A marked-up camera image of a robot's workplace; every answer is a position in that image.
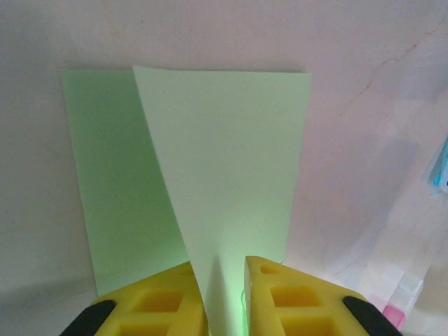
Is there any pale pink table mat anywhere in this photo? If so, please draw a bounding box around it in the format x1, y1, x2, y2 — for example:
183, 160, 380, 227
0, 0, 448, 336

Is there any green paper sheet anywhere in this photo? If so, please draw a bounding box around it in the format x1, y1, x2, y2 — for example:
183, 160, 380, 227
59, 64, 313, 336

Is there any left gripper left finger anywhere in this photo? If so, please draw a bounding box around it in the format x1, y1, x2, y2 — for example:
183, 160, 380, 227
62, 260, 210, 336

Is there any teal wipes packet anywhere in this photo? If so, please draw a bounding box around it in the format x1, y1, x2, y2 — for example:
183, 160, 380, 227
429, 134, 448, 193

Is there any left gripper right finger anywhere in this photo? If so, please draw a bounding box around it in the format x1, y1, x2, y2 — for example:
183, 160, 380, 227
244, 255, 404, 336

